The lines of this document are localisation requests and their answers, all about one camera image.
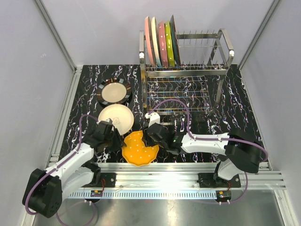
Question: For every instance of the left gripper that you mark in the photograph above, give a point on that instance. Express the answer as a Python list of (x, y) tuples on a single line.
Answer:
[(119, 143)]

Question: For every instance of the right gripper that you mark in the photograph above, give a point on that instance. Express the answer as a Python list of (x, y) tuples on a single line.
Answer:
[(147, 141)]

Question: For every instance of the orange dotted scalloped plate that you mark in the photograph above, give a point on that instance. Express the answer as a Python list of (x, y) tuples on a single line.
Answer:
[(136, 153)]

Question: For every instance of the tan yellow plate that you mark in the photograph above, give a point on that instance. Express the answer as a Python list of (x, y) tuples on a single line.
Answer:
[(121, 116)]

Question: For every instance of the green dotted scalloped plate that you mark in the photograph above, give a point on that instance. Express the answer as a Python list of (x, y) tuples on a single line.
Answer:
[(169, 46)]

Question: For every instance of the teal plate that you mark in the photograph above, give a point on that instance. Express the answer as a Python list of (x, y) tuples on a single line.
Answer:
[(175, 42)]

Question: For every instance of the cream and blue plate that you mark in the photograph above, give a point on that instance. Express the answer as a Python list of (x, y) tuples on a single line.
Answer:
[(154, 29)]

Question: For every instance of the pink dotted scalloped plate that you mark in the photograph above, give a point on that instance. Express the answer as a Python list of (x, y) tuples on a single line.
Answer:
[(162, 44)]

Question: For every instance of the cream and pink plate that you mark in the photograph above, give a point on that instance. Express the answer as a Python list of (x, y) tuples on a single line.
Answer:
[(148, 38)]

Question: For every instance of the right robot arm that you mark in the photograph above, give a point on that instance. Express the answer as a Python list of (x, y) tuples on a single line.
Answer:
[(238, 151)]

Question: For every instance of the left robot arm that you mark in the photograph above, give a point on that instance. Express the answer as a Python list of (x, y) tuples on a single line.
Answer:
[(48, 188)]

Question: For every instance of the steel dish rack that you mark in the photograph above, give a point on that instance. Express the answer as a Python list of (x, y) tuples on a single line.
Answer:
[(188, 75)]

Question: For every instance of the black marble mat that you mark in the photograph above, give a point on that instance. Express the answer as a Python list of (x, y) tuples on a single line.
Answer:
[(233, 112)]

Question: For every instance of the black striped bottom plate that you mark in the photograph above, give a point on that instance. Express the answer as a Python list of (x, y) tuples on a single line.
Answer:
[(114, 91)]

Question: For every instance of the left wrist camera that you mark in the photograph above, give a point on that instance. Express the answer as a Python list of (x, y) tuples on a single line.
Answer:
[(115, 121)]

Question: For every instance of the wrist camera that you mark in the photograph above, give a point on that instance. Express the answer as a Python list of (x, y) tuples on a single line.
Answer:
[(115, 121), (152, 118)]

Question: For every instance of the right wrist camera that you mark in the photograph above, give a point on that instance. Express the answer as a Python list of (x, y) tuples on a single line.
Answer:
[(152, 118)]

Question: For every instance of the aluminium mounting rail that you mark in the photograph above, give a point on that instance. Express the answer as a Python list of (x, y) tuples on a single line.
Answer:
[(182, 176)]

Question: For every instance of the slotted cable duct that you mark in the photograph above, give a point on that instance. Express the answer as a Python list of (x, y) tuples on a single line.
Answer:
[(144, 194)]

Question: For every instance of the left aluminium frame post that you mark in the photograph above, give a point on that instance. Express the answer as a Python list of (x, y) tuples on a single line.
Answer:
[(51, 26)]

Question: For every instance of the aluminium frame post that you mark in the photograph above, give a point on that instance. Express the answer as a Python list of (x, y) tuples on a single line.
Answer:
[(263, 25), (51, 26)]

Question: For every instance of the right aluminium frame post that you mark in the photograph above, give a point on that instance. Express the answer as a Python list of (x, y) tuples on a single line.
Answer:
[(263, 25)]

